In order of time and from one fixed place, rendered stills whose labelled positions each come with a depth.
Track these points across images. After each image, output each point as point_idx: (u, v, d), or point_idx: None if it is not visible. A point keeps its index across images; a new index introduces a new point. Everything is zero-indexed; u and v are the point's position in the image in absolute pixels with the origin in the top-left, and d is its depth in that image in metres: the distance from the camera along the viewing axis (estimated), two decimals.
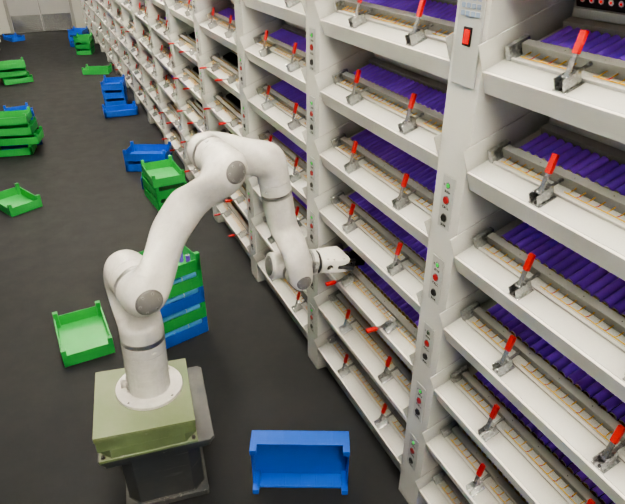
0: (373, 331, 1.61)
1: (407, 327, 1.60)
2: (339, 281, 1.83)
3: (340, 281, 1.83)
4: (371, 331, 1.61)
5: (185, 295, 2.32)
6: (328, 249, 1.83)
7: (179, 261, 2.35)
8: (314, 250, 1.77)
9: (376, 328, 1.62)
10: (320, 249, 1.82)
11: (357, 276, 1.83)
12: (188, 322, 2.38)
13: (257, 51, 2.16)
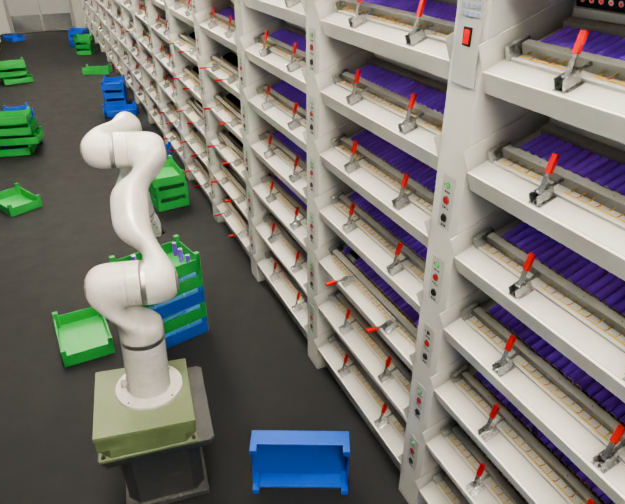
0: (373, 331, 1.61)
1: (407, 327, 1.60)
2: (339, 281, 1.83)
3: (340, 281, 1.83)
4: (371, 331, 1.61)
5: (185, 295, 2.32)
6: (152, 230, 2.11)
7: (179, 261, 2.35)
8: None
9: (376, 328, 1.62)
10: (153, 225, 2.09)
11: (357, 276, 1.83)
12: (188, 322, 2.38)
13: (257, 51, 2.16)
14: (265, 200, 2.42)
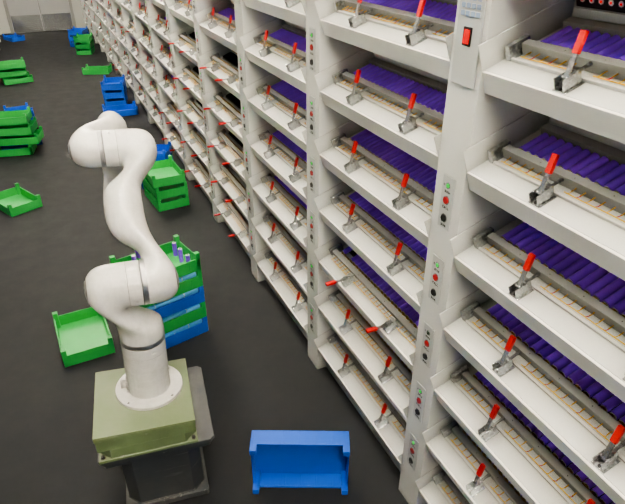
0: (373, 331, 1.61)
1: (407, 327, 1.60)
2: (339, 281, 1.83)
3: (340, 281, 1.83)
4: (371, 331, 1.61)
5: (185, 295, 2.32)
6: None
7: (179, 261, 2.35)
8: None
9: (376, 328, 1.62)
10: None
11: (357, 276, 1.83)
12: (188, 322, 2.38)
13: (257, 51, 2.16)
14: (265, 200, 2.42)
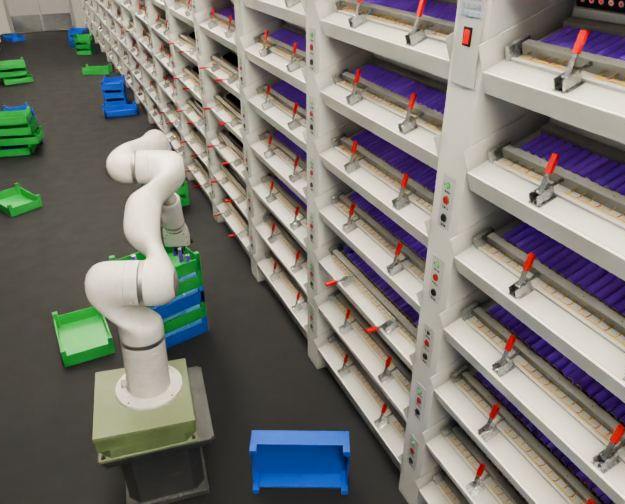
0: (373, 331, 1.61)
1: (407, 327, 1.60)
2: (339, 281, 1.83)
3: (340, 281, 1.83)
4: (371, 331, 1.61)
5: (185, 295, 2.32)
6: (182, 239, 2.21)
7: (179, 261, 2.34)
8: (173, 232, 2.15)
9: (376, 328, 1.62)
10: (183, 235, 2.19)
11: (357, 276, 1.83)
12: (188, 322, 2.38)
13: (257, 51, 2.16)
14: (265, 200, 2.42)
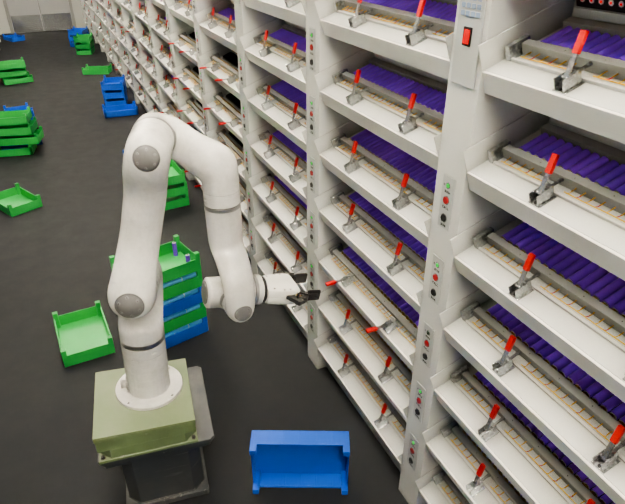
0: (373, 331, 1.61)
1: (407, 327, 1.60)
2: (339, 281, 1.83)
3: (340, 281, 1.83)
4: (371, 331, 1.61)
5: (185, 295, 2.32)
6: None
7: None
8: None
9: (376, 328, 1.62)
10: (273, 302, 1.56)
11: (357, 276, 1.83)
12: (188, 322, 2.38)
13: (257, 51, 2.16)
14: (265, 200, 2.42)
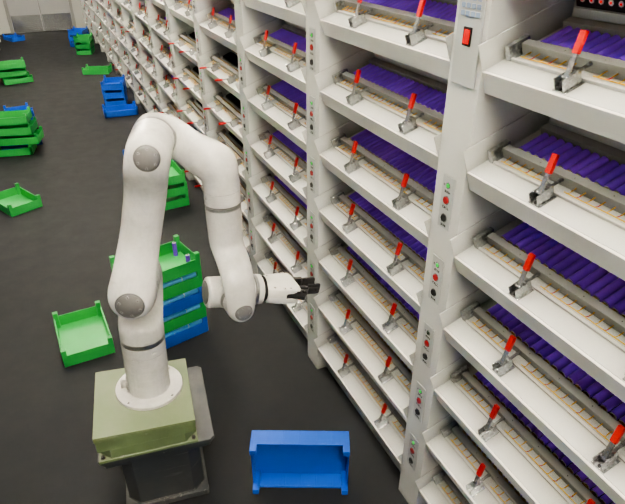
0: (393, 310, 1.61)
1: (413, 323, 1.60)
2: (348, 273, 1.83)
3: (348, 274, 1.83)
4: (394, 308, 1.61)
5: (185, 295, 2.32)
6: None
7: None
8: None
9: (394, 313, 1.62)
10: (273, 301, 1.56)
11: (362, 273, 1.83)
12: (188, 322, 2.38)
13: (257, 51, 2.16)
14: (265, 200, 2.42)
